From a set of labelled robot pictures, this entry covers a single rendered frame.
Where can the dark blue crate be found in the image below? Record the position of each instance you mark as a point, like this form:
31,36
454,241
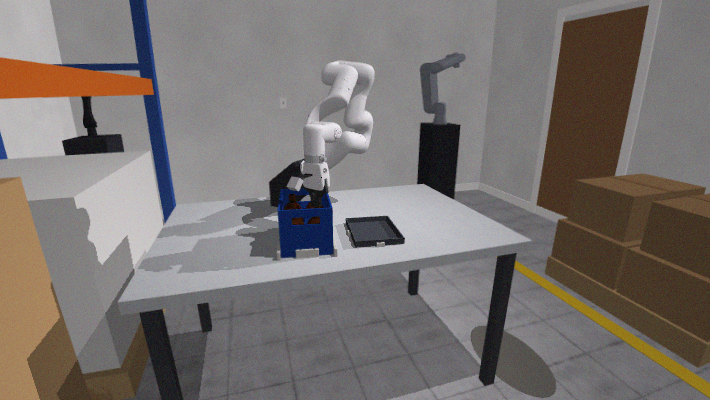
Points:
306,236

